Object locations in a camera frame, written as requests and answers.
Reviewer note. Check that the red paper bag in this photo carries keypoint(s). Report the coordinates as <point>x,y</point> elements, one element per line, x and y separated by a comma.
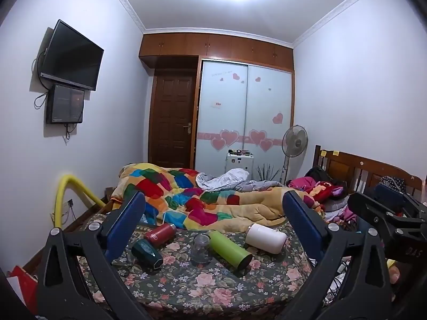
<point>25,286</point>

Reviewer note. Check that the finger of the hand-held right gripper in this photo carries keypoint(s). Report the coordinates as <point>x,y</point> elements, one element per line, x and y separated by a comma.
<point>370,206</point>

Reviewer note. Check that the brown wooden door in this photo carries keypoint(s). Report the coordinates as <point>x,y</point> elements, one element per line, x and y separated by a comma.
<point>171,120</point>

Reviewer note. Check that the yellow foam tube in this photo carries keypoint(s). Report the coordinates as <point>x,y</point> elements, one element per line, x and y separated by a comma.
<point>71,181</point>

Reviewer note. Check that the red plush toy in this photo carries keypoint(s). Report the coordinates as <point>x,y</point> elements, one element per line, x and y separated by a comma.
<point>325,190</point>

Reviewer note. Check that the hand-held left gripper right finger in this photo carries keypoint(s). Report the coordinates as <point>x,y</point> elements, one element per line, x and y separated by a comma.
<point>302,226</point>

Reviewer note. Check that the green bottle with black cap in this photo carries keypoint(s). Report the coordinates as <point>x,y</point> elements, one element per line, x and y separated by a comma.
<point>228,248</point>

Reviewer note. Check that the white bottle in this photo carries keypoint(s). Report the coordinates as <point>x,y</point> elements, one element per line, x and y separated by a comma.
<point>267,238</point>

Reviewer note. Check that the white floor appliance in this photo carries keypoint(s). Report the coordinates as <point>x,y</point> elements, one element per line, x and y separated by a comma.
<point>239,165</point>

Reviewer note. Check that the wall-mounted black television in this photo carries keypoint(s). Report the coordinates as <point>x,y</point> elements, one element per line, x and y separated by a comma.
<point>71,56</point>

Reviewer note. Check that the white sliding wardrobe with hearts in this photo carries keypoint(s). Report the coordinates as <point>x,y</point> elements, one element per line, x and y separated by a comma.
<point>243,106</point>

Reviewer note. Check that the brown overhead cabinet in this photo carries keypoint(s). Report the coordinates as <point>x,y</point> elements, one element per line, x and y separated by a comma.
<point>216,48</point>

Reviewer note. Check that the black dried twigs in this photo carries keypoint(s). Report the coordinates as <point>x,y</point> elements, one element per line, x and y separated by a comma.
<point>267,173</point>

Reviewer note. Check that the polka dot cloth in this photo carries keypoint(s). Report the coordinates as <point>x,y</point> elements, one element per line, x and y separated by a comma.
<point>393,182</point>

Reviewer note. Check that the pink clothing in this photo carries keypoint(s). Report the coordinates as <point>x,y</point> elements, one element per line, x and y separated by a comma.
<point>302,183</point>

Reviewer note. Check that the colourful patchwork blanket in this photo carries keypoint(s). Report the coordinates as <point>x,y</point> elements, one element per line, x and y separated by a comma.
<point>186,203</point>

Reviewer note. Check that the dark blue cloth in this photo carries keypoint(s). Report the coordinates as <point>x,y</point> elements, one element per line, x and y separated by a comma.
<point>388,198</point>

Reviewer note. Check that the grey white blanket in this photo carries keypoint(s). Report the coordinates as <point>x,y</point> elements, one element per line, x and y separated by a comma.
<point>230,181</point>

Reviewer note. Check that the standing fan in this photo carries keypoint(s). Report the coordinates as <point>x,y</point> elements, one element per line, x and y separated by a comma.
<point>294,141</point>

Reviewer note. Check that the small black wall monitor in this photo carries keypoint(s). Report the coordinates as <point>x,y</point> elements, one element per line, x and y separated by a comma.
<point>65,104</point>

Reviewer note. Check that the wooden bed headboard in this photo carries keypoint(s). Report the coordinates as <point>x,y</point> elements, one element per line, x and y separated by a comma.
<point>353,166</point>

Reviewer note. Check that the wooden bed frame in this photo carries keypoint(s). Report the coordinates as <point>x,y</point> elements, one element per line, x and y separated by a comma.
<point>83,218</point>

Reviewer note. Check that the floral bedsheet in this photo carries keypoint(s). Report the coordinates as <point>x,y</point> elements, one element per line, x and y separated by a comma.
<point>200,290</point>

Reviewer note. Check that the black bag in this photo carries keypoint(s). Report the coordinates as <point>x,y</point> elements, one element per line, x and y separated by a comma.
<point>317,174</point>

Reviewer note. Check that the dark green bottle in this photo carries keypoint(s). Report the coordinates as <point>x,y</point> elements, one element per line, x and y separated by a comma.
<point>146,253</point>

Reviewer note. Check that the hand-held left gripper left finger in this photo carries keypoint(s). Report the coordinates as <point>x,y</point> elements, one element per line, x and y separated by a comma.
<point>124,226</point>

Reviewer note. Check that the clear glass cup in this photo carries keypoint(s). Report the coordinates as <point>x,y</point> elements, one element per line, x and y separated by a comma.
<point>201,250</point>

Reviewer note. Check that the red bottle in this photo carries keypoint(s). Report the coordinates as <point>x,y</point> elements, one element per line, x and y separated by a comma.
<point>160,235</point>

